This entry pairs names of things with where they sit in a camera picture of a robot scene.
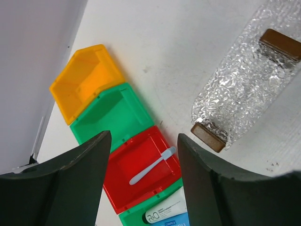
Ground blue toothpaste box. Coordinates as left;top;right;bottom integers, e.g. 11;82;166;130
153;212;190;226

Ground green plastic bin lower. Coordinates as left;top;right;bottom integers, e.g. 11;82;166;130
119;178;183;226

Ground green plastic bin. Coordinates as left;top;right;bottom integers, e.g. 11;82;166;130
119;178;183;226
70;83;154;152

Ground red plastic bin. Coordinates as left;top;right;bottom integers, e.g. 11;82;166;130
103;126;181;214

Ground white toothpaste tube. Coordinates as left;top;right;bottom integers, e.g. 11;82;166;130
142;194;187;224

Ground clear glass tray wooden handles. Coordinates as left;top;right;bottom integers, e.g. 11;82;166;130
191;0;301;153

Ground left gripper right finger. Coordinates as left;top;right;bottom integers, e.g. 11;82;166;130
177;134;301;226

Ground yellow plastic bin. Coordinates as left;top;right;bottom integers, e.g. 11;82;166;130
49;44;125;125

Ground green plastic bin upper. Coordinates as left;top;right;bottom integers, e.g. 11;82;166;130
70;83;154;152

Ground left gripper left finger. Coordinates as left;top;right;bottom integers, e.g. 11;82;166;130
0;131;111;226

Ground white toothbrush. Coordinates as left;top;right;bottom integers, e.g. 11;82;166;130
129;146;176;186

